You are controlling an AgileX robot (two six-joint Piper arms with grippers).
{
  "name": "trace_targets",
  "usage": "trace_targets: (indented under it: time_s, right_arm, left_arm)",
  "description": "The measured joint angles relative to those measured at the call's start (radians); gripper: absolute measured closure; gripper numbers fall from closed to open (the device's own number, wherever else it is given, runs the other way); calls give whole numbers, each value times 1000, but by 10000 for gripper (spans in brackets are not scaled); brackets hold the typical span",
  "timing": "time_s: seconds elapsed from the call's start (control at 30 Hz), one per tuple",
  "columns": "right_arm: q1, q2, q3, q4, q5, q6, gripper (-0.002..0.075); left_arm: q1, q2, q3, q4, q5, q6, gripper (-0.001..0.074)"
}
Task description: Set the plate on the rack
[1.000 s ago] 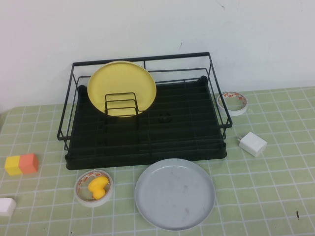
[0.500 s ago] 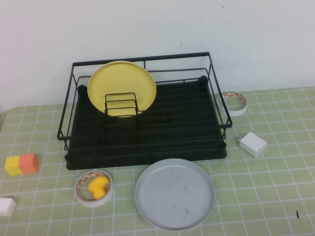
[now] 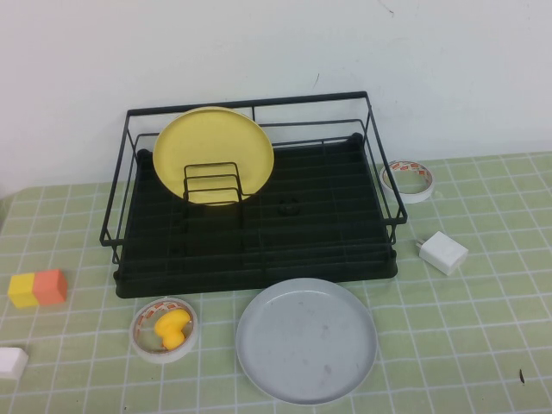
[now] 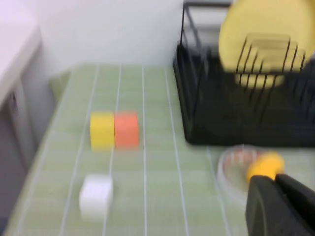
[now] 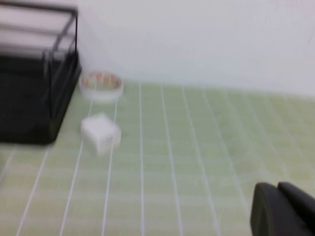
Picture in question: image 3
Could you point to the grey round plate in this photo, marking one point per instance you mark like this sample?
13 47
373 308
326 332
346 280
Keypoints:
306 340

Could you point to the yellow round plate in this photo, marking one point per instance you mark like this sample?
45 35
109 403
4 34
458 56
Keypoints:
207 142

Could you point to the white tape roll orange print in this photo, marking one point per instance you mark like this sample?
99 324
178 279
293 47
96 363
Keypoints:
172 357
414 196

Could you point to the yellow rubber duck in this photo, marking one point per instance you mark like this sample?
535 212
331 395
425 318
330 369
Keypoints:
170 328

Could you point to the white USB charger plug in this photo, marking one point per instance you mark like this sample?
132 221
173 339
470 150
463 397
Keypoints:
444 254

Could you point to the green checked tablecloth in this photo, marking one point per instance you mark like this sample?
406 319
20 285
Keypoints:
431 345

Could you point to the orange cube block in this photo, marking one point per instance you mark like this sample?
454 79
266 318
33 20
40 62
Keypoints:
49 286

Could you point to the yellow cube block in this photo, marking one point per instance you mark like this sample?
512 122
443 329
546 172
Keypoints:
23 291

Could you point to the white foam block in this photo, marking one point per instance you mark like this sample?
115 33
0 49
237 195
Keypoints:
10 362

